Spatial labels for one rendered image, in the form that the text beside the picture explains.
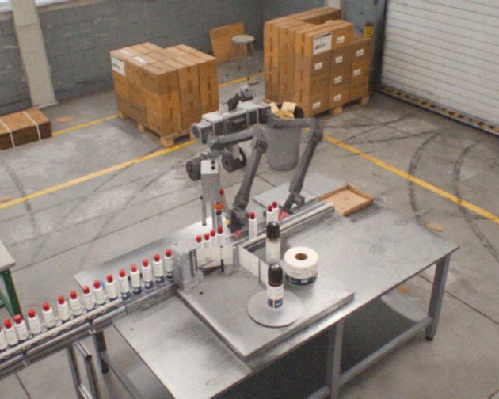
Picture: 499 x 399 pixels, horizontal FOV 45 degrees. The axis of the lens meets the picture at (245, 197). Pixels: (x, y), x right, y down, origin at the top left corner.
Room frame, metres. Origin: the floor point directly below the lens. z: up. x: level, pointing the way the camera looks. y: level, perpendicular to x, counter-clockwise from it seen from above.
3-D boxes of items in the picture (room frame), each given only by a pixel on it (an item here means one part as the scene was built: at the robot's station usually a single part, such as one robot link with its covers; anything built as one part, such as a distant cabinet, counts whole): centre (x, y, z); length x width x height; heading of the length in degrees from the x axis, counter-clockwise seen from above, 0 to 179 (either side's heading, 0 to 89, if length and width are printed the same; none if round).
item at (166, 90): (7.06, 0.95, 0.45); 1.20 x 0.84 x 0.89; 38
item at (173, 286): (3.15, 0.07, 0.85); 1.65 x 0.11 x 0.05; 126
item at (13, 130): (6.80, 2.74, 0.11); 0.65 x 0.54 x 0.22; 123
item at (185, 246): (2.81, 0.35, 1.14); 0.14 x 0.11 x 0.01; 126
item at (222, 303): (2.71, -0.10, 0.86); 0.80 x 0.67 x 0.05; 126
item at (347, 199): (3.74, -0.73, 0.85); 0.30 x 0.26 x 0.04; 126
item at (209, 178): (3.15, 0.21, 1.38); 0.17 x 0.10 x 0.19; 2
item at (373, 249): (3.07, -0.15, 0.82); 2.10 x 1.31 x 0.02; 126
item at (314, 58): (7.48, -0.98, 0.57); 1.20 x 0.85 x 1.14; 129
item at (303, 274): (2.84, -0.32, 0.95); 0.20 x 0.20 x 0.14
